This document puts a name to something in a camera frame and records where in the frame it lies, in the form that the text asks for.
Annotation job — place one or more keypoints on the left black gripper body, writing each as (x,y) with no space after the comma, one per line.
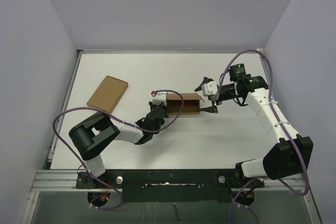
(165,108)

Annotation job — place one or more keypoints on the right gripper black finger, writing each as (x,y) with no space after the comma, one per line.
(210,109)
(205,81)

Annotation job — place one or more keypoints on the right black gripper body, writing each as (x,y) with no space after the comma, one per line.
(226,93)

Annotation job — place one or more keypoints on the brown cardboard box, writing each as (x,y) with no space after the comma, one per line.
(108,94)
(191,103)

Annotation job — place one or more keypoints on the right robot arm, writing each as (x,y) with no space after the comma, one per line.
(290,153)

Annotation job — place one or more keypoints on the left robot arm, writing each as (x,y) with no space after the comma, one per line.
(94,134)

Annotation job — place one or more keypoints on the folded brown cardboard box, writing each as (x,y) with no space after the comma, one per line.
(108,94)

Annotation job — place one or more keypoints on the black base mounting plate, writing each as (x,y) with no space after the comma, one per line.
(171,185)

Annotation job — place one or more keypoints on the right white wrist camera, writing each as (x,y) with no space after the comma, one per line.
(209,89)

